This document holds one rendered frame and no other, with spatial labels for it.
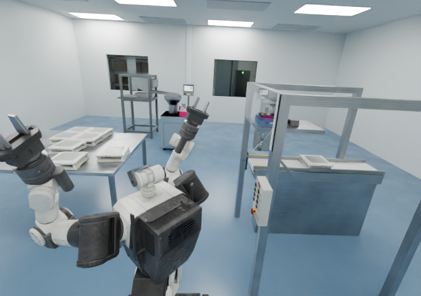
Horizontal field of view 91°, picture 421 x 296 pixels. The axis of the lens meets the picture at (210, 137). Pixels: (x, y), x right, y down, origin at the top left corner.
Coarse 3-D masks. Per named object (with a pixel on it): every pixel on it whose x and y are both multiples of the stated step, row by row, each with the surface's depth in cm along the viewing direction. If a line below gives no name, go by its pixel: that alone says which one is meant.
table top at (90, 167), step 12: (48, 132) 267; (60, 132) 270; (48, 144) 230; (96, 144) 237; (108, 144) 239; (120, 144) 241; (132, 144) 243; (0, 168) 176; (84, 168) 183; (96, 168) 184; (108, 168) 185
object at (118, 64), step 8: (112, 56) 653; (120, 56) 653; (128, 56) 653; (136, 56) 652; (144, 56) 652; (112, 64) 660; (120, 64) 660; (128, 64) 660; (136, 64) 660; (144, 64) 659; (112, 72) 668; (120, 72) 668; (128, 72) 668; (136, 72) 668; (144, 72) 667; (112, 80) 677; (128, 80) 676; (112, 88) 685; (128, 88) 684; (136, 88) 684
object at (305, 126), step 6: (300, 120) 222; (306, 120) 223; (288, 126) 197; (294, 126) 198; (300, 126) 199; (306, 126) 200; (312, 126) 201; (288, 132) 190; (294, 132) 190; (300, 132) 190; (306, 132) 190; (312, 132) 190; (318, 132) 190; (324, 132) 190
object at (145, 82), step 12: (120, 84) 474; (144, 84) 481; (156, 84) 507; (120, 96) 483; (132, 96) 490; (144, 96) 501; (156, 96) 535; (132, 108) 549; (156, 108) 549; (132, 120) 560; (156, 120) 559; (132, 132) 511; (144, 132) 510
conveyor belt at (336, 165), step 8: (248, 160) 229; (256, 160) 226; (264, 160) 228; (288, 160) 231; (296, 160) 232; (336, 168) 217; (344, 168) 218; (352, 168) 219; (360, 168) 220; (368, 168) 221; (384, 176) 211
